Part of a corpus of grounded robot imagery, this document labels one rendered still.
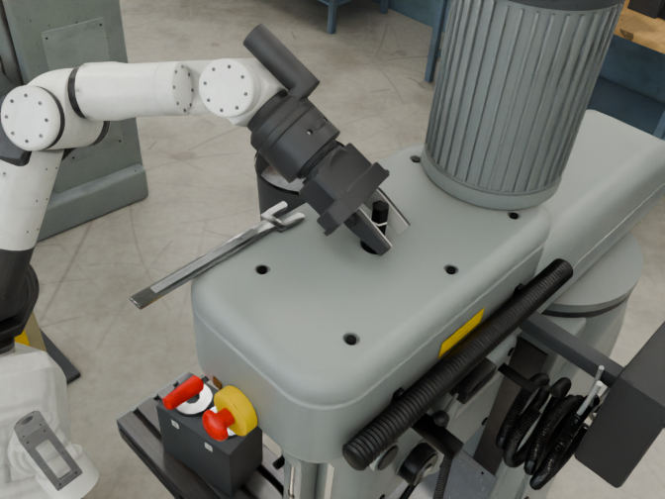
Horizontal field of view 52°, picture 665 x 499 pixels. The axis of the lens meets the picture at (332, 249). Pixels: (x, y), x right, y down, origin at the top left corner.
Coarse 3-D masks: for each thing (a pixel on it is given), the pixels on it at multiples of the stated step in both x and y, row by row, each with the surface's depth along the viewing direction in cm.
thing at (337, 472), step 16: (416, 432) 108; (400, 448) 106; (320, 464) 106; (336, 464) 102; (384, 464) 102; (400, 464) 110; (320, 480) 108; (336, 480) 104; (352, 480) 103; (368, 480) 104; (384, 480) 109; (400, 480) 116; (320, 496) 111; (336, 496) 107; (352, 496) 106; (368, 496) 108; (384, 496) 112
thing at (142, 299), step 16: (272, 208) 88; (256, 224) 86; (272, 224) 86; (288, 224) 86; (240, 240) 83; (256, 240) 85; (208, 256) 81; (224, 256) 81; (176, 272) 79; (192, 272) 79; (144, 288) 77; (160, 288) 77; (144, 304) 75
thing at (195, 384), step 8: (192, 376) 91; (200, 376) 92; (184, 384) 90; (192, 384) 90; (200, 384) 90; (176, 392) 89; (184, 392) 89; (192, 392) 90; (168, 400) 88; (176, 400) 88; (184, 400) 89; (168, 408) 88
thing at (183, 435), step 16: (208, 384) 163; (192, 400) 160; (208, 400) 158; (160, 416) 160; (176, 416) 156; (192, 416) 156; (160, 432) 165; (176, 432) 159; (192, 432) 154; (256, 432) 158; (176, 448) 165; (192, 448) 159; (208, 448) 154; (224, 448) 151; (240, 448) 154; (256, 448) 162; (192, 464) 165; (208, 464) 159; (224, 464) 154; (240, 464) 158; (256, 464) 167; (208, 480) 165; (224, 480) 159; (240, 480) 162
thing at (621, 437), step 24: (648, 360) 96; (624, 384) 94; (648, 384) 93; (600, 408) 100; (624, 408) 96; (648, 408) 93; (600, 432) 101; (624, 432) 98; (648, 432) 94; (576, 456) 107; (600, 456) 103; (624, 456) 100; (624, 480) 103
